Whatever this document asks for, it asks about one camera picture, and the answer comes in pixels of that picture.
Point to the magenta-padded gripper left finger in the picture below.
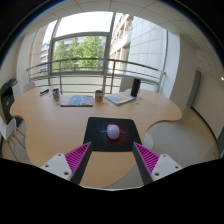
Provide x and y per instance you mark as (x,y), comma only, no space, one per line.
(58,165)

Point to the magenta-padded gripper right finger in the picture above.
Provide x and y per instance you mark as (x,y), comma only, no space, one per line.
(165,165)

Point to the pink and lilac computer mouse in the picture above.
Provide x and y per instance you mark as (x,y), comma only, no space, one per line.
(113,131)

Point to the black mouse pad swirl print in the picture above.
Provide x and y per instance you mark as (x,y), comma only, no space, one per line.
(96,133)

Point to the white chair wooden legs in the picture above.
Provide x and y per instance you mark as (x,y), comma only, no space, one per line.
(8,130)

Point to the red cover magazine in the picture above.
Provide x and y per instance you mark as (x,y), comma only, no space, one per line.
(76,100)

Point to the open illustrated booklet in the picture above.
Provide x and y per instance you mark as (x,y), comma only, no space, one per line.
(119,98)

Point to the black cylindrical bottle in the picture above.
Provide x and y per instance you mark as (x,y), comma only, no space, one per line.
(135,87)

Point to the grey metal balcony railing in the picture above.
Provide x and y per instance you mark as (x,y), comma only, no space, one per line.
(83,60)

